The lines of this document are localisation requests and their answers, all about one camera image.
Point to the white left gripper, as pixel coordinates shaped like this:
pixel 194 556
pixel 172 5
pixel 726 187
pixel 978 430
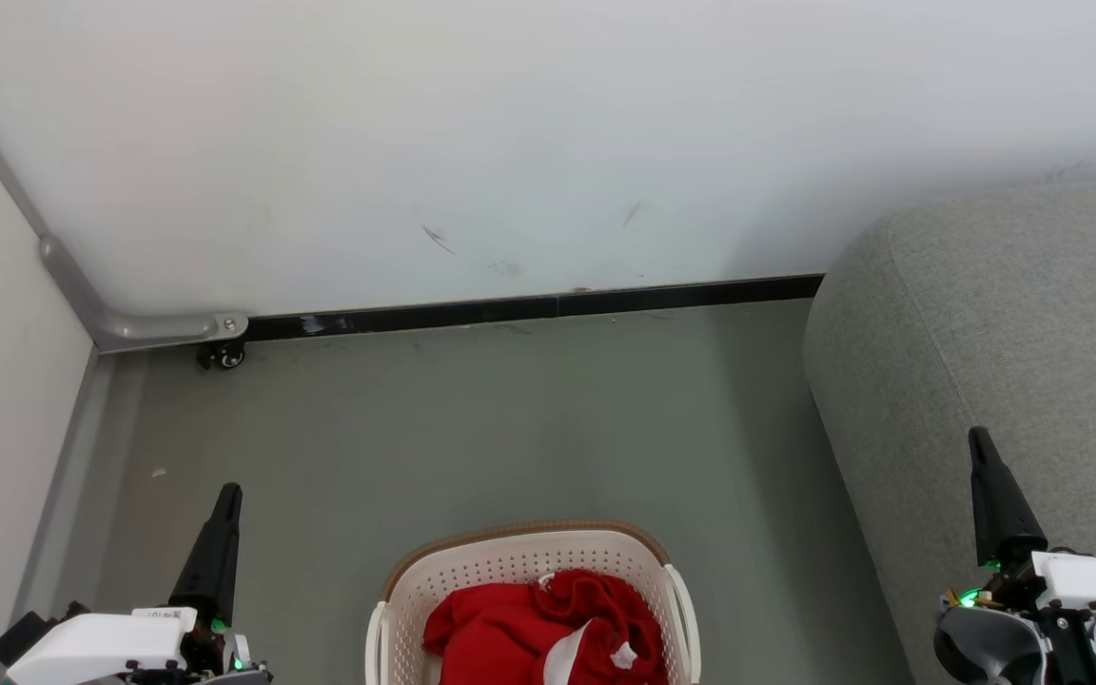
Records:
pixel 101 647

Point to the red jersey with number 23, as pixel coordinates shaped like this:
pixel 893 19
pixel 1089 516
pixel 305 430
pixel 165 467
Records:
pixel 605 599

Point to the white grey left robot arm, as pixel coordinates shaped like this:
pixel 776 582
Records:
pixel 253 677

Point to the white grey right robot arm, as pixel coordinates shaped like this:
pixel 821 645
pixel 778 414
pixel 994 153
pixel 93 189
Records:
pixel 986 647

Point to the grey fabric sofa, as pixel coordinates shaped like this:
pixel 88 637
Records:
pixel 986 333

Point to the black caster wheel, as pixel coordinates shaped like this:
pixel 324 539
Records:
pixel 225 356

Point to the white laundry basket brown rim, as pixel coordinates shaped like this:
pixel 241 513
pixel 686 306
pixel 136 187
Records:
pixel 500 561

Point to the black baseboard strip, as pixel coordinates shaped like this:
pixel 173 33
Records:
pixel 529 307

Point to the grey partition bottom rail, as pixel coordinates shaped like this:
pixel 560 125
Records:
pixel 72 457

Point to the grey metal partition frame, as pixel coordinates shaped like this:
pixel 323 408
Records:
pixel 148 328

